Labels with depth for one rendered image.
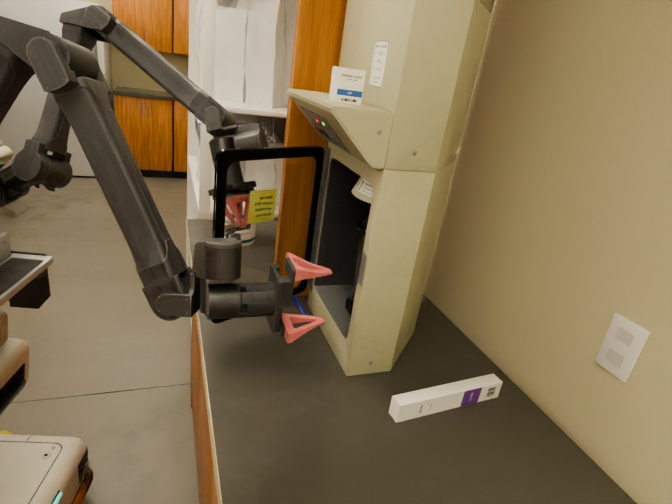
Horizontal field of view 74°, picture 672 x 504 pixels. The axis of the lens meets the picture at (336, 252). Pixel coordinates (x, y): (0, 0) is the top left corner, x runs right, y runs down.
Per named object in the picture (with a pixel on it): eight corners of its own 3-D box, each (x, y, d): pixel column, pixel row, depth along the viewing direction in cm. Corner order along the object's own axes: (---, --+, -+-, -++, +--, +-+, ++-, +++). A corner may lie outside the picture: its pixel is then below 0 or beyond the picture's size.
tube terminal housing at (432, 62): (385, 299, 136) (443, 18, 106) (441, 365, 108) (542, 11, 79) (306, 303, 127) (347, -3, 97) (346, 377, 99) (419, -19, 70)
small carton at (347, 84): (352, 102, 87) (357, 69, 85) (360, 105, 83) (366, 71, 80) (328, 99, 85) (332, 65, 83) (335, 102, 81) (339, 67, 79)
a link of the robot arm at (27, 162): (88, 18, 115) (57, -6, 105) (134, 27, 113) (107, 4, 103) (42, 184, 115) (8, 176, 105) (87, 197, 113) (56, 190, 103)
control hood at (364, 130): (328, 136, 109) (334, 93, 105) (384, 169, 81) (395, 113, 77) (282, 132, 105) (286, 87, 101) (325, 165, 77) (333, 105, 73)
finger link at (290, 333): (333, 305, 75) (279, 308, 72) (328, 341, 78) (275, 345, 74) (321, 286, 81) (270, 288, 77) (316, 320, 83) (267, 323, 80)
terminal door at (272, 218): (306, 290, 123) (325, 145, 108) (211, 326, 101) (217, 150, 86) (304, 289, 124) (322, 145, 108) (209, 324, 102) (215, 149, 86)
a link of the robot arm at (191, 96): (110, 41, 114) (79, 17, 103) (123, 23, 114) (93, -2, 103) (229, 143, 107) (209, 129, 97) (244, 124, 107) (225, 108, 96)
